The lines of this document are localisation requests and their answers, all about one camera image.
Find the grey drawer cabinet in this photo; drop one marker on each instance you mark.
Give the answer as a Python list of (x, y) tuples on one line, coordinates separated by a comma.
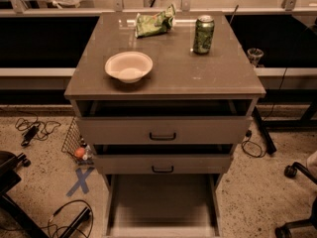
[(177, 74)]

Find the open bottom drawer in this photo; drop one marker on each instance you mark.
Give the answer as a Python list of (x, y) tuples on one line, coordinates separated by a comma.
[(162, 206)]

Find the white paper bowl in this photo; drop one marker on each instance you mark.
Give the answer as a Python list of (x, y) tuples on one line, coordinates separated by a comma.
[(128, 67)]

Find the green chip bag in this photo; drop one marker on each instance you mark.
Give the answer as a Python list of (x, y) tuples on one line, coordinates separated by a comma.
[(152, 25)]

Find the orange ball in basket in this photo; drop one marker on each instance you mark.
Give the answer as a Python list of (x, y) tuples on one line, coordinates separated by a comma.
[(79, 152)]

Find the green soda can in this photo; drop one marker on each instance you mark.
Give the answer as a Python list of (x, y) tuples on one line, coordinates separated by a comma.
[(204, 30)]

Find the blue tape cross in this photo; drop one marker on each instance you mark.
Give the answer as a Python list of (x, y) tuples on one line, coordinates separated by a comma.
[(82, 175)]

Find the clear plastic cup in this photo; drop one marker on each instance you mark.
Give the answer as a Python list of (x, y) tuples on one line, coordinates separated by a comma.
[(254, 55)]

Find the black table leg right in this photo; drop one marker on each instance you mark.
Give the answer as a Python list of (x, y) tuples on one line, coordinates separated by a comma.
[(270, 147)]

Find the black office chair right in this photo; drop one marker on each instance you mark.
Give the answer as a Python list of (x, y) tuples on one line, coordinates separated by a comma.
[(283, 231)]

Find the top drawer with handle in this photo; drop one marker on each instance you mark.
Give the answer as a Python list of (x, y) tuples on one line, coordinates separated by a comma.
[(153, 122)]

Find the drawer with handle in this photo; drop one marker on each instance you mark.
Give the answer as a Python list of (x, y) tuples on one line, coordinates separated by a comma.
[(153, 122), (163, 159)]

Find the middle drawer with handle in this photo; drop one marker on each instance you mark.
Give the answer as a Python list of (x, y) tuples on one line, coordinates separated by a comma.
[(163, 159)]

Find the wire mesh basket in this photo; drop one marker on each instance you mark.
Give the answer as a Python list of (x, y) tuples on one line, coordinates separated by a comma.
[(74, 140)]

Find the black power adapter with cable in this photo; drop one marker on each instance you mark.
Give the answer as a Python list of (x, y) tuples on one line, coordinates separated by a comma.
[(35, 130)]

